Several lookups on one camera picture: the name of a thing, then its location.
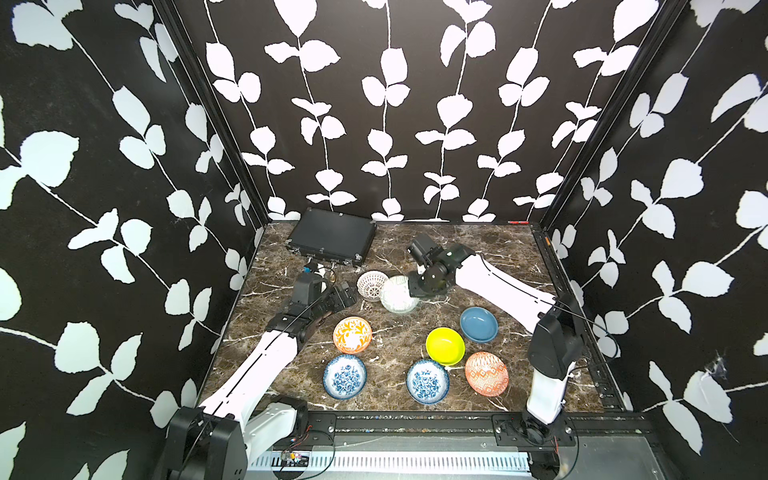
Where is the black flat case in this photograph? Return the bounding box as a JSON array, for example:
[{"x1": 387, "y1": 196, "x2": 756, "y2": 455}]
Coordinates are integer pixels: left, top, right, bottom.
[{"x1": 286, "y1": 208, "x2": 377, "y2": 266}]

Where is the black front rail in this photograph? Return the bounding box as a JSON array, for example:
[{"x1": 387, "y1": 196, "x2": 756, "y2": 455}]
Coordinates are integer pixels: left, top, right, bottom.
[{"x1": 161, "y1": 410, "x2": 661, "y2": 450}]

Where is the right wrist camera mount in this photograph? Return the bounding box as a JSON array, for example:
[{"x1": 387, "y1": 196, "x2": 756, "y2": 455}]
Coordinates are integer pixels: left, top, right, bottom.
[{"x1": 407, "y1": 233, "x2": 443, "y2": 266}]

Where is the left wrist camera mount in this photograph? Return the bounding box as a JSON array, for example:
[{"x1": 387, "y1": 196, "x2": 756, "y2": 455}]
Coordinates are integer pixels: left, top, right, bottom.
[{"x1": 291, "y1": 263, "x2": 328, "y2": 307}]

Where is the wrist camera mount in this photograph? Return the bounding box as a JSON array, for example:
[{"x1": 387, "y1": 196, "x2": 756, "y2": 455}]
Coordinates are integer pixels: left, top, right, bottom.
[
  {"x1": 407, "y1": 233, "x2": 443, "y2": 266},
  {"x1": 291, "y1": 263, "x2": 328, "y2": 307}
]

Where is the white red-patterned bowl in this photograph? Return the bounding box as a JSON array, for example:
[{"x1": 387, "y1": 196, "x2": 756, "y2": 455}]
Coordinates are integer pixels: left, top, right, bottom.
[{"x1": 356, "y1": 270, "x2": 389, "y2": 302}]

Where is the lime yellow bowl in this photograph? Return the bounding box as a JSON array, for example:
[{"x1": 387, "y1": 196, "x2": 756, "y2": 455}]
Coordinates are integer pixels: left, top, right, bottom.
[{"x1": 425, "y1": 327, "x2": 466, "y2": 366}]

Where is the white slotted cable duct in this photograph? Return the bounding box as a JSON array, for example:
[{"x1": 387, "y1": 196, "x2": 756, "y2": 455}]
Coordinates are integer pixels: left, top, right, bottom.
[{"x1": 248, "y1": 451, "x2": 531, "y2": 475}]

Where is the white green-patterned bowl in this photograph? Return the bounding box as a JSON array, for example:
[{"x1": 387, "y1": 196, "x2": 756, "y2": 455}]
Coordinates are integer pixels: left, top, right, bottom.
[{"x1": 380, "y1": 275, "x2": 420, "y2": 314}]

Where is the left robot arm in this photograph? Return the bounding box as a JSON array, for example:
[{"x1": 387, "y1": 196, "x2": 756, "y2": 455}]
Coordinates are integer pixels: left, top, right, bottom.
[{"x1": 154, "y1": 273, "x2": 357, "y2": 479}]

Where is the blue-grey bowl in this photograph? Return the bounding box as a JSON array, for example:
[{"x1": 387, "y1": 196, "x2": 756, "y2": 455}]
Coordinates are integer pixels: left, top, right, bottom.
[{"x1": 460, "y1": 307, "x2": 499, "y2": 344}]

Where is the orange geometric bowl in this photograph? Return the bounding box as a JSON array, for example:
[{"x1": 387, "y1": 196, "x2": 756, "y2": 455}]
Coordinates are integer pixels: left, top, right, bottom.
[{"x1": 464, "y1": 351, "x2": 509, "y2": 397}]

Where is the blue floral bowl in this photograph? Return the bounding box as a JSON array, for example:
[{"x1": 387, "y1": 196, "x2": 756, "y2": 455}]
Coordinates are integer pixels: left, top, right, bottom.
[
  {"x1": 323, "y1": 354, "x2": 367, "y2": 400},
  {"x1": 406, "y1": 359, "x2": 450, "y2": 405}
]

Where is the orange floral bowl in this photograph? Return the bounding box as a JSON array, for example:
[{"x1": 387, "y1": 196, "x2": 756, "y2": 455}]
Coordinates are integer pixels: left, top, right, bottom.
[{"x1": 333, "y1": 316, "x2": 373, "y2": 354}]

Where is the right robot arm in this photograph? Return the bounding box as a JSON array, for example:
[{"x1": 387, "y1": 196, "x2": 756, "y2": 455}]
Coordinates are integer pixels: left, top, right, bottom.
[{"x1": 407, "y1": 234, "x2": 584, "y2": 446}]

